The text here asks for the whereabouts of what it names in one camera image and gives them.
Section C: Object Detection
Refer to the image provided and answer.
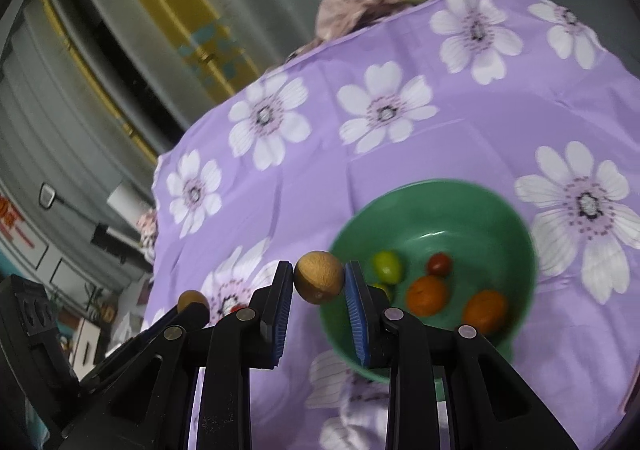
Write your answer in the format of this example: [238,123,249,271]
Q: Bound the green bowl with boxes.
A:
[318,178,538,383]

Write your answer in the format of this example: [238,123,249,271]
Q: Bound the brown longan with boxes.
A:
[178,289,211,313]
[293,251,346,305]

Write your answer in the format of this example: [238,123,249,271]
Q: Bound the pink floral cloth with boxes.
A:
[137,210,160,263]

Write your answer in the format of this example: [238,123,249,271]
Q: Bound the green jujube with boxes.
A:
[371,250,402,282]

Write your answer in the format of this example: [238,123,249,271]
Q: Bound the red cherry tomato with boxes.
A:
[427,252,453,277]

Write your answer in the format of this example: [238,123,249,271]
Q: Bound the pink crumpled cloth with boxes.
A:
[315,0,416,43]

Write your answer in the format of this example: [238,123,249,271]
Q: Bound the black box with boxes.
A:
[90,222,146,263]

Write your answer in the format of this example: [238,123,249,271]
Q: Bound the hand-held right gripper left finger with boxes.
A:
[60,260,296,450]

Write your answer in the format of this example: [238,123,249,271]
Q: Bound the black framed hand mirror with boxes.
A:
[39,182,81,211]

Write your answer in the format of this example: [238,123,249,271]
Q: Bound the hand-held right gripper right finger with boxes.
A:
[344,260,581,450]

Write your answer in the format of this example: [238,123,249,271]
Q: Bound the white cup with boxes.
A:
[107,182,151,226]

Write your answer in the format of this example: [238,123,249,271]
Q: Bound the purple floral cloth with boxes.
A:
[142,0,640,450]

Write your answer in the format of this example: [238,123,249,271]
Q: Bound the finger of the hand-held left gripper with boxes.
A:
[80,304,212,399]

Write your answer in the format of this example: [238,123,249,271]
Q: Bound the small orange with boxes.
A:
[462,290,508,335]
[406,275,449,317]

